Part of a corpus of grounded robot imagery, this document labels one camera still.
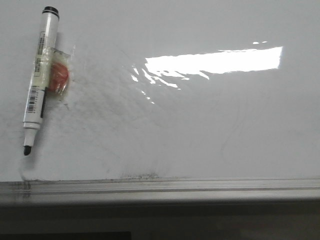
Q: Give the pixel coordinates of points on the aluminium whiteboard frame rail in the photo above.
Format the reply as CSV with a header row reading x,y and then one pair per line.
x,y
155,191

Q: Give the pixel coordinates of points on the white whiteboard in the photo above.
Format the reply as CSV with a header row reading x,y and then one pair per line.
x,y
167,89

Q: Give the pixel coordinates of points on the red magnet taped to marker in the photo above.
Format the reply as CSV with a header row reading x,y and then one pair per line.
x,y
60,73

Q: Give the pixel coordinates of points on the white black whiteboard marker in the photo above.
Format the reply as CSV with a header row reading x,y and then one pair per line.
x,y
39,83

